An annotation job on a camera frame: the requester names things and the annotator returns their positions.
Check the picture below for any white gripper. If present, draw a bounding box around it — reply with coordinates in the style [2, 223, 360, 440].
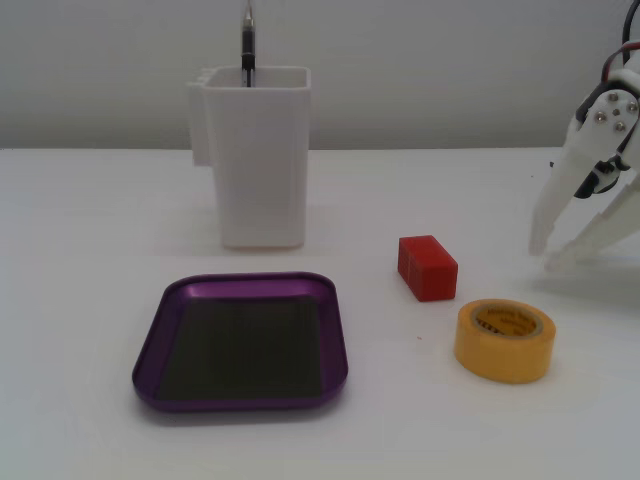
[529, 54, 640, 274]

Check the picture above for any yellow tape roll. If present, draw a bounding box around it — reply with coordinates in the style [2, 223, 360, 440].
[453, 298, 557, 385]

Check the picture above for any red rectangular block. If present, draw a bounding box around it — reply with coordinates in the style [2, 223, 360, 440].
[398, 234, 459, 304]

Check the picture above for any white plastic pen holder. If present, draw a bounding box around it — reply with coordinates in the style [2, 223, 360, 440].
[187, 65, 312, 250]

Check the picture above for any purple metal tray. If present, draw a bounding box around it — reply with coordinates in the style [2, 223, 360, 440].
[131, 271, 349, 415]

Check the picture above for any clear black ballpoint pen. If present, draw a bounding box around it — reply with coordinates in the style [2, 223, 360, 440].
[240, 0, 257, 89]

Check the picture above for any red black servo cable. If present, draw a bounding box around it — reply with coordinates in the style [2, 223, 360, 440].
[599, 0, 640, 84]

